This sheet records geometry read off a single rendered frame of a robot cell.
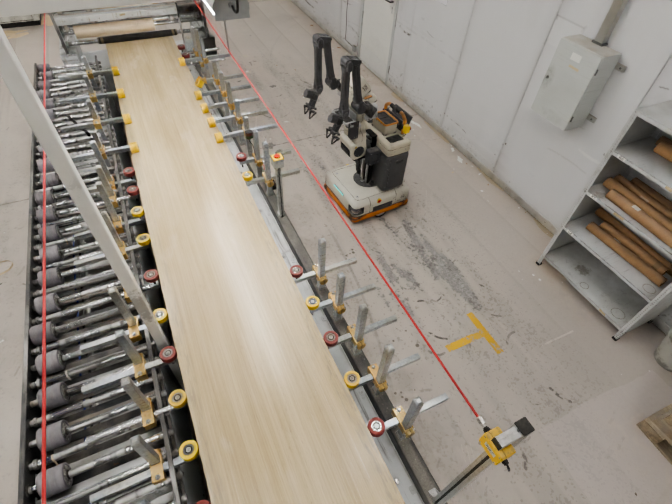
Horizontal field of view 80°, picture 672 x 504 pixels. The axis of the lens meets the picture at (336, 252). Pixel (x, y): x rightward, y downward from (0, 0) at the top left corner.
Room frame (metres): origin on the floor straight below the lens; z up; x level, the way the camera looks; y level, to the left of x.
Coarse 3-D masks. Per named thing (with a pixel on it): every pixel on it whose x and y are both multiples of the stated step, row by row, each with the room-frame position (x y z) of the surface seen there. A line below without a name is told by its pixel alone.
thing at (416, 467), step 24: (216, 96) 3.93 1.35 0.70; (240, 144) 3.09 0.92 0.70; (264, 192) 2.46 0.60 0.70; (288, 240) 1.97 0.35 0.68; (312, 264) 1.75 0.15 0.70; (312, 288) 1.59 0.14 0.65; (360, 360) 1.07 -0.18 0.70; (384, 408) 0.81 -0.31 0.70; (408, 456) 0.58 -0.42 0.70; (432, 480) 0.49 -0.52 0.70
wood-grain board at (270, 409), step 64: (128, 64) 4.08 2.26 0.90; (128, 128) 2.92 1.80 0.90; (192, 128) 2.99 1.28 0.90; (192, 192) 2.17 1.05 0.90; (192, 256) 1.58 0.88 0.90; (256, 256) 1.62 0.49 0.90; (192, 320) 1.13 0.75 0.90; (256, 320) 1.16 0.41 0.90; (192, 384) 0.78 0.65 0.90; (256, 384) 0.81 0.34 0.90; (320, 384) 0.83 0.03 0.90; (256, 448) 0.52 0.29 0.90; (320, 448) 0.54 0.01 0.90
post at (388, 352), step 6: (384, 348) 0.91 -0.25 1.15; (390, 348) 0.89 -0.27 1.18; (384, 354) 0.90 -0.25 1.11; (390, 354) 0.89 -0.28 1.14; (384, 360) 0.89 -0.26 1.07; (390, 360) 0.89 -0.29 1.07; (384, 366) 0.88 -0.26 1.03; (378, 372) 0.90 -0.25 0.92; (384, 372) 0.88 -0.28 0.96; (378, 378) 0.89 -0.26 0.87; (384, 378) 0.89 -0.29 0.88
